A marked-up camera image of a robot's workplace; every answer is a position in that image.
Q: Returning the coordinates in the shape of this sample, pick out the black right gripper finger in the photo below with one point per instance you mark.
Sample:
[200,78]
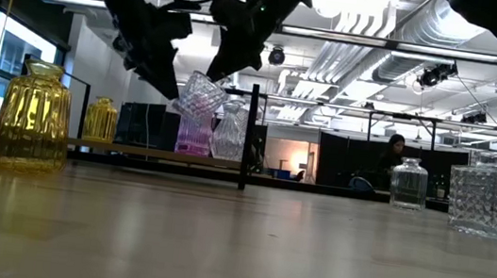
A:
[228,51]
[254,56]

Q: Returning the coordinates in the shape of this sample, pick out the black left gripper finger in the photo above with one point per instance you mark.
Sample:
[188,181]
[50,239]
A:
[161,73]

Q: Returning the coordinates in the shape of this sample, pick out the clear textured jar vase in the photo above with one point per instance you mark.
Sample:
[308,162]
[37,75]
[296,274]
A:
[201,97]

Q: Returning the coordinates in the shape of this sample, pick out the pink ringed bottle vase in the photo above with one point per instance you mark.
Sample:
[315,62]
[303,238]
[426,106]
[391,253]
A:
[193,139]

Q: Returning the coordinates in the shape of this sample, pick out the small amber ribbed vase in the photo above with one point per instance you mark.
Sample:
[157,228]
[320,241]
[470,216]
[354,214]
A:
[100,123]

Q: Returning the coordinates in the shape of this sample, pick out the clear faceted vase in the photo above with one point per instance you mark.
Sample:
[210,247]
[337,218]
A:
[229,136]

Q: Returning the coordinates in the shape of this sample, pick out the black ceiling spotlight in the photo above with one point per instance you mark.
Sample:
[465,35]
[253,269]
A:
[437,74]
[276,56]
[474,117]

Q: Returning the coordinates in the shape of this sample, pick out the long ceiling light bar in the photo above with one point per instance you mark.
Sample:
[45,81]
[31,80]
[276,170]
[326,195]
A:
[346,38]

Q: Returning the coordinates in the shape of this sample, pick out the black room divider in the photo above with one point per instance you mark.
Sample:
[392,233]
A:
[327,158]

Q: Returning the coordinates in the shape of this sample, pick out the large amber ribbed vase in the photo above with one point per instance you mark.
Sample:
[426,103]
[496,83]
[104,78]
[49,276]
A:
[31,122]

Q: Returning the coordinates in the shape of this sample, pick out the dark blue office chair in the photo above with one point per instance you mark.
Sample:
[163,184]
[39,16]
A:
[360,185]

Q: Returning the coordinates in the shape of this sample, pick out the person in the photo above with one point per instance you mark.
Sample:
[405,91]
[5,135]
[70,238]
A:
[392,159]

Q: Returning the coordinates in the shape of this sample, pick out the clear ribbed jar vase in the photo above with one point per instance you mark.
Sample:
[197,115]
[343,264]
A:
[408,187]

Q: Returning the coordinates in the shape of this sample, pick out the clear square diamond-cut vase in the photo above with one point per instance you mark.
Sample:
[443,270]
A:
[490,202]

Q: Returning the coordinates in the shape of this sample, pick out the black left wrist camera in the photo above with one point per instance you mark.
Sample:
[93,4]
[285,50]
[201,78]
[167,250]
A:
[172,25]

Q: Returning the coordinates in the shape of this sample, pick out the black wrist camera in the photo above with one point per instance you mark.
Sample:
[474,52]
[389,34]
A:
[172,25]
[220,10]

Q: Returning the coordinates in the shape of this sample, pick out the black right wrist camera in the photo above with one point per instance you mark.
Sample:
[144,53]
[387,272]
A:
[220,10]

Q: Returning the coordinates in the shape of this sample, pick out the wooden shelf black frame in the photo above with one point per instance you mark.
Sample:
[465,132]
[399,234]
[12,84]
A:
[151,153]

